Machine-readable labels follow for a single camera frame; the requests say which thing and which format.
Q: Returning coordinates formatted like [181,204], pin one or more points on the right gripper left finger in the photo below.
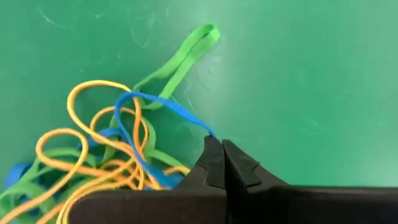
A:
[155,208]

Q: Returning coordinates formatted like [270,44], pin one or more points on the blue rubber band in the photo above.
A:
[107,133]
[17,174]
[174,107]

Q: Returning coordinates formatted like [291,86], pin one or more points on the green table mat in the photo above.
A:
[280,77]

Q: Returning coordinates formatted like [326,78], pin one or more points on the right rubber band pile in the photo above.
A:
[93,82]

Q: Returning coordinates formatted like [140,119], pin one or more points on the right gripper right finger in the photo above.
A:
[311,208]

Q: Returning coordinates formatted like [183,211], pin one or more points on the green rubber band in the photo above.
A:
[186,69]
[152,137]
[25,189]

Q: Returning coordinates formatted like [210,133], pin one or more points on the right pile of bands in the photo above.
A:
[59,131]

